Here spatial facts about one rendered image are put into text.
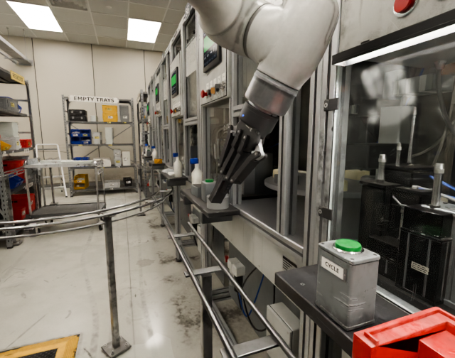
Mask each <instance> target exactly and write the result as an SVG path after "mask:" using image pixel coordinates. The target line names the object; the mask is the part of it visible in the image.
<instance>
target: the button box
mask: <svg viewBox="0 0 455 358"><path fill-rule="evenodd" d="M335 241H336V240H333V241H329V242H321V243H319V244H318V246H319V251H318V276H317V290H316V301H315V304H316V305H317V306H318V307H320V309H322V310H323V311H324V312H325V313H326V314H327V315H329V316H330V317H331V318H332V319H334V320H335V321H336V322H337V323H338V324H339V325H340V326H341V327H342V328H344V329H345V330H347V331H350V330H354V329H357V328H359V327H363V326H366V325H369V324H373V323H374V322H375V319H374V313H375V297H376V289H377V281H378V265H379V259H380V255H378V254H376V253H374V252H372V251H369V250H367V249H365V248H363V247H361V250H360V251H344V250H341V249H338V248H337V247H335Z"/></svg>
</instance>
